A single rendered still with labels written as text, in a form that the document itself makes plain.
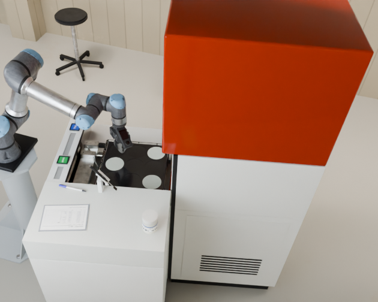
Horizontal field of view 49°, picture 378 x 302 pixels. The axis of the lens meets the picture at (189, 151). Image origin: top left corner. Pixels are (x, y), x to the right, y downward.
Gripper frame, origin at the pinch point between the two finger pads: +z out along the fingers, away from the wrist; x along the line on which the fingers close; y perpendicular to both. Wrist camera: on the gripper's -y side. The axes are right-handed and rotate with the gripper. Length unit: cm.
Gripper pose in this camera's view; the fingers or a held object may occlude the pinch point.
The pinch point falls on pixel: (123, 151)
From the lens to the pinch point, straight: 225.5
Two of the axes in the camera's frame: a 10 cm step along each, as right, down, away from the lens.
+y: -5.5, -6.1, 5.7
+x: -8.3, 3.5, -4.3
